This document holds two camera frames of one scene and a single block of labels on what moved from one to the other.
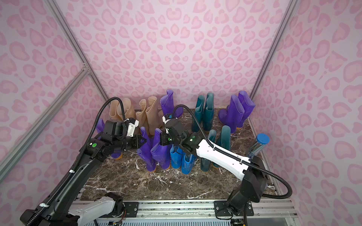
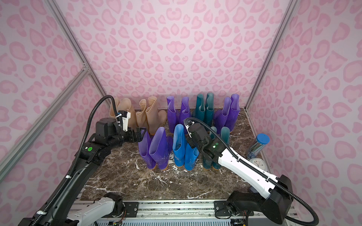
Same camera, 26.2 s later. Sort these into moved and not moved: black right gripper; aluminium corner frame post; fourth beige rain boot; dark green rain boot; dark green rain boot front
Moved: black right gripper
Not moved: fourth beige rain boot; dark green rain boot; aluminium corner frame post; dark green rain boot front
